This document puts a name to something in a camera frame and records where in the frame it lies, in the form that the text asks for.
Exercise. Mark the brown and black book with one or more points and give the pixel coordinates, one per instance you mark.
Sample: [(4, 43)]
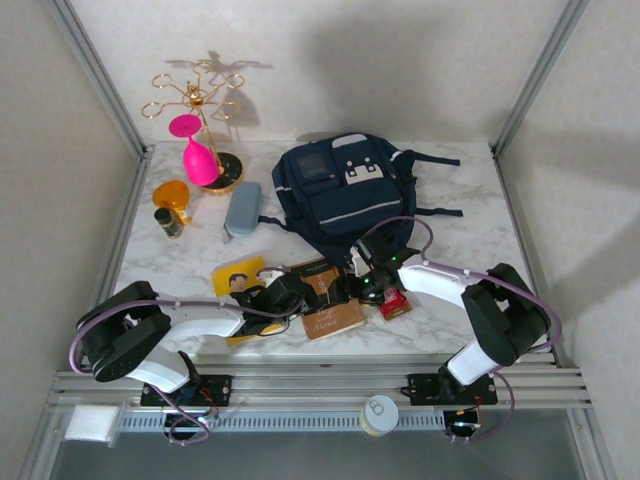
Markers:
[(332, 322)]

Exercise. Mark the red box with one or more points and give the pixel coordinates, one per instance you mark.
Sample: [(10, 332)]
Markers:
[(395, 307)]

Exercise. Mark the yellow book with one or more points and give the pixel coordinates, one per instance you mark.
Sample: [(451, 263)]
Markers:
[(225, 280)]

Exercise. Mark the navy blue backpack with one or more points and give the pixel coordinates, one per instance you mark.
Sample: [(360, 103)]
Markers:
[(345, 200)]

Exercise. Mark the grey-blue pencil case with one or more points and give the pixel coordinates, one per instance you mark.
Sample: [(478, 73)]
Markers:
[(243, 207)]

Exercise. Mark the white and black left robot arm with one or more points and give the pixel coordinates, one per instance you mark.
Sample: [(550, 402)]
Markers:
[(200, 322)]

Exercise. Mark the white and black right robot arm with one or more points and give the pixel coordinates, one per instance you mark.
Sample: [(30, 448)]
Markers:
[(435, 285)]

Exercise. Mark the silver tin can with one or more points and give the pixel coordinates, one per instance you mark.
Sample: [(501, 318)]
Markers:
[(380, 412)]

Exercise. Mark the small dark spice jar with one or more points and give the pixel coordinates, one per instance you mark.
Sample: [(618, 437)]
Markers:
[(167, 225)]

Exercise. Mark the gold wine glass rack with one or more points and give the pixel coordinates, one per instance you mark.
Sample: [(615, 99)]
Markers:
[(225, 172)]

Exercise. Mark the orange wine glass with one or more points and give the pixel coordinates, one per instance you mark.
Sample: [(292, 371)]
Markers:
[(170, 195)]

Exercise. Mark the pink wine glass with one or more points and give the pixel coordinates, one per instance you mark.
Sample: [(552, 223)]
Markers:
[(200, 162)]

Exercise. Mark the aluminium frame cross rail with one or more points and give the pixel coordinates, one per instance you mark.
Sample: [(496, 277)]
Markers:
[(320, 385)]

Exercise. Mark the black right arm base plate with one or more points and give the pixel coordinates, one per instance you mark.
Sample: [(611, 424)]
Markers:
[(422, 387)]

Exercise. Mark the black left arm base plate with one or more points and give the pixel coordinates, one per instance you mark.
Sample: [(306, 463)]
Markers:
[(220, 387)]

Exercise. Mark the aluminium side rail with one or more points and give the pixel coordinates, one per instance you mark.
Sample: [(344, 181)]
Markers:
[(529, 250), (116, 250)]

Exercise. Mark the aluminium frame post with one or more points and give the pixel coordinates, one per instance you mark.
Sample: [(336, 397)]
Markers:
[(540, 75), (100, 75)]

